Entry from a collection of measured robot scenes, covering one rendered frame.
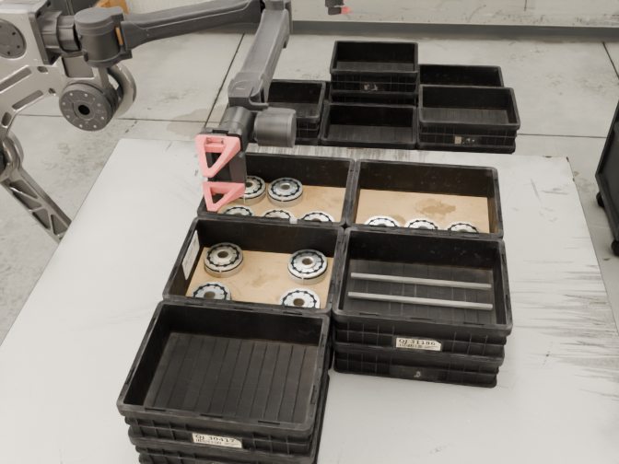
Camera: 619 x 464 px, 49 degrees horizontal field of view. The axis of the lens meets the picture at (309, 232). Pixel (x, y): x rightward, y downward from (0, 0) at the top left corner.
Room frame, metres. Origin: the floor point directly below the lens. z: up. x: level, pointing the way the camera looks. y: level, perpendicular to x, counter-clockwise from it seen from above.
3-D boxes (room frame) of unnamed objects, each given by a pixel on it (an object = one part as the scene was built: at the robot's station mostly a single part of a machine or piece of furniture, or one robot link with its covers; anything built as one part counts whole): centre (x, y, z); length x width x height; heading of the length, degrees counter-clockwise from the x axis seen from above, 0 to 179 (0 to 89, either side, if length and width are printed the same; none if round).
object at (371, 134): (2.47, -0.28, 0.31); 0.40 x 0.30 x 0.34; 82
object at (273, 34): (1.22, 0.08, 1.45); 0.43 x 0.06 x 0.11; 171
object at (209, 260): (1.28, 0.23, 0.86); 0.10 x 0.10 x 0.01
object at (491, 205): (1.41, -0.31, 0.87); 0.40 x 0.30 x 0.11; 80
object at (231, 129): (0.90, 0.13, 1.46); 0.07 x 0.07 x 0.10; 81
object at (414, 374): (1.11, -0.26, 0.76); 0.40 x 0.30 x 0.12; 80
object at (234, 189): (0.83, 0.14, 1.44); 0.09 x 0.07 x 0.07; 171
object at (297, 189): (1.55, 0.07, 0.86); 0.10 x 0.10 x 0.01
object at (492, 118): (2.41, -0.68, 0.37); 0.40 x 0.30 x 0.45; 82
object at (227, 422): (0.89, 0.18, 0.92); 0.40 x 0.30 x 0.02; 80
